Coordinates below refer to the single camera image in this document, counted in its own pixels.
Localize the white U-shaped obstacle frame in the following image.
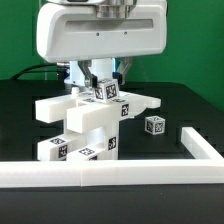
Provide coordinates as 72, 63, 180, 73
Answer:
0, 127, 224, 188

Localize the white tagged cube nut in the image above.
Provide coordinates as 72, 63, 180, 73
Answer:
145, 116, 165, 135
94, 79, 119, 103

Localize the white chair seat part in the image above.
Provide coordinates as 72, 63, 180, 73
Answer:
63, 87, 119, 162

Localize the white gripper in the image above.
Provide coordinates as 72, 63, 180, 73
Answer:
36, 0, 167, 88

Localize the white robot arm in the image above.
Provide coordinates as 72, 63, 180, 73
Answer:
36, 0, 167, 87

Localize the white chair back part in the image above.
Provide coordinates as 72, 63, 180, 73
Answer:
35, 91, 161, 133

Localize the black cable with connector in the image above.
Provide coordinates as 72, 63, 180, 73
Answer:
9, 62, 72, 81

